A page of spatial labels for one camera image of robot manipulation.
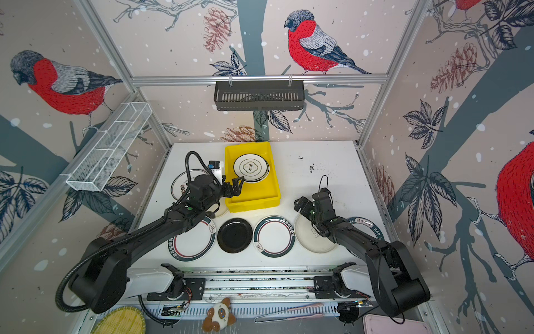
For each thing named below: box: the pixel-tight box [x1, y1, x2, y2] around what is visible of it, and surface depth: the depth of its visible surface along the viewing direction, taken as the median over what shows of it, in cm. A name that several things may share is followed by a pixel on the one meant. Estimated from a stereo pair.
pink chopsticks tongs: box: [254, 302, 325, 324], surface depth 69 cm
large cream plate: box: [294, 212, 337, 254], surface depth 87 cm
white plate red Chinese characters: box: [171, 169, 209, 201], surface depth 105 cm
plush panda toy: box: [202, 297, 237, 333], surface depth 68 cm
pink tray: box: [362, 313, 432, 334], surface depth 66 cm
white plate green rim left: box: [167, 217, 217, 262], surface depth 83 cm
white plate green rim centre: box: [252, 215, 297, 259], surface depth 88 cm
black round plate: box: [216, 217, 254, 254], surface depth 87 cm
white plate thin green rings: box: [232, 153, 270, 184], surface depth 109 cm
